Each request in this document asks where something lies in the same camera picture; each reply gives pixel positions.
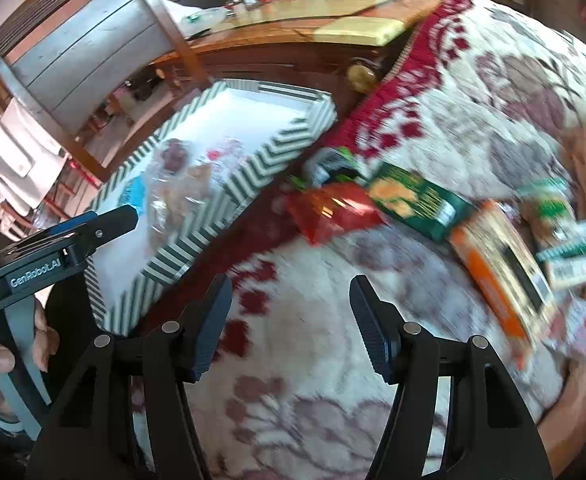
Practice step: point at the clear bag dark snack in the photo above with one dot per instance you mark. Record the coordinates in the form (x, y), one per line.
(174, 155)

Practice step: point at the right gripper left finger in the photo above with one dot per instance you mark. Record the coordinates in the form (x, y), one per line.
(89, 433)

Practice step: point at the white pink snack packet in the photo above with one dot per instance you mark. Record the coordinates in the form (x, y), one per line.
(228, 154)

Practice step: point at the white plastic bag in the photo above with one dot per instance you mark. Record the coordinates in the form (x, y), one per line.
(193, 21)

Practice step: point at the green cookie packet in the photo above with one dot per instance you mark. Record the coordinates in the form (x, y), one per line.
(414, 201)

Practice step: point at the pink strawberry snack packet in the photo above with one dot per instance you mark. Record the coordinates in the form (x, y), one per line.
(567, 335)

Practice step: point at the orange cracker pack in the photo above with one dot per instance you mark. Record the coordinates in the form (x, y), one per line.
(508, 275)

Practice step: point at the dark green small packet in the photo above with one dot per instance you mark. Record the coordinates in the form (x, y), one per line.
(330, 165)

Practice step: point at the clear bag of nuts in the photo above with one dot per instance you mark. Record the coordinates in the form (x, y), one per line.
(171, 198)

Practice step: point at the floral fleece blanket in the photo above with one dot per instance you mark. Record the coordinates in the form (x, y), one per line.
(485, 102)

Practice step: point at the yellow round knob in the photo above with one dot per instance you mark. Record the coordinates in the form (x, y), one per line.
(362, 78)

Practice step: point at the green white chevron box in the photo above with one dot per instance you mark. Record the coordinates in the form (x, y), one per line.
(275, 122)

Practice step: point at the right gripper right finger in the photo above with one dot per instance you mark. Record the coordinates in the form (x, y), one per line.
(490, 433)

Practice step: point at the red snack packet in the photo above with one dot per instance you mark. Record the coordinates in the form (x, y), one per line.
(335, 209)

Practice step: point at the wooden chair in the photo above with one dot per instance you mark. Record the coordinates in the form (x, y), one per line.
(66, 75)

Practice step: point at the blue milk snack packet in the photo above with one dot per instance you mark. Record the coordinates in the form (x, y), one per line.
(134, 195)

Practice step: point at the white blue cracker pack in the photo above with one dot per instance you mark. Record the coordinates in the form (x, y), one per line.
(564, 265)

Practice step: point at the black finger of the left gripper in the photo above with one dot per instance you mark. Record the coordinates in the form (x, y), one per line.
(80, 236)

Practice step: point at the wooden glass-top table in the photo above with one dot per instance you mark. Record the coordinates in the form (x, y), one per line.
(311, 43)

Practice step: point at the green white biscuit wrapper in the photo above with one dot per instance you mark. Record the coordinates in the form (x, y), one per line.
(546, 205)

